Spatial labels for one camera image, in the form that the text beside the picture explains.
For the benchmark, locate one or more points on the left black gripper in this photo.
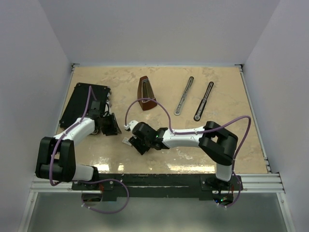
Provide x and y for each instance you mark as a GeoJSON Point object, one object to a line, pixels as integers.
{"type": "Point", "coordinates": [114, 128]}

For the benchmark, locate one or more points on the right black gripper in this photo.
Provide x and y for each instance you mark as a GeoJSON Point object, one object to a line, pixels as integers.
{"type": "Point", "coordinates": [135, 140]}

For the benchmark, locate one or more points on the small white card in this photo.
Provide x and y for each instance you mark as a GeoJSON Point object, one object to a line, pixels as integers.
{"type": "Point", "coordinates": [126, 141]}

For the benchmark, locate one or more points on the grey black stapler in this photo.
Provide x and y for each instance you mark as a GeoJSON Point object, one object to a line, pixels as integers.
{"type": "Point", "coordinates": [179, 107]}

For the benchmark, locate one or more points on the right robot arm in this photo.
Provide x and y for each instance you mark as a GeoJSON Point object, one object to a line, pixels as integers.
{"type": "Point", "coordinates": [217, 142]}

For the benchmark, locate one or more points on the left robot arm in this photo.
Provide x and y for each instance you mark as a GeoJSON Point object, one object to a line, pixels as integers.
{"type": "Point", "coordinates": [56, 157]}

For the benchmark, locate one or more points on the black ribbed briefcase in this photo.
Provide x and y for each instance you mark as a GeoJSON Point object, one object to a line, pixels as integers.
{"type": "Point", "coordinates": [77, 102]}

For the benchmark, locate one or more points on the brown wooden metronome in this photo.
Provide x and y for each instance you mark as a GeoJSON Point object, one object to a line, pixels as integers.
{"type": "Point", "coordinates": [145, 93]}

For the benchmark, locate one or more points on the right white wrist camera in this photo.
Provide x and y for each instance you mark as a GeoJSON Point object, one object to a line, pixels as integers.
{"type": "Point", "coordinates": [131, 125]}

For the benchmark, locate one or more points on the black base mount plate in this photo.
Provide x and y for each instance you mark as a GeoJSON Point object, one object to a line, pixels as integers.
{"type": "Point", "coordinates": [199, 186]}

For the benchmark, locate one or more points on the aluminium frame rail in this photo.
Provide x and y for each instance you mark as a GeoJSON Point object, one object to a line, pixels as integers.
{"type": "Point", "coordinates": [257, 208]}

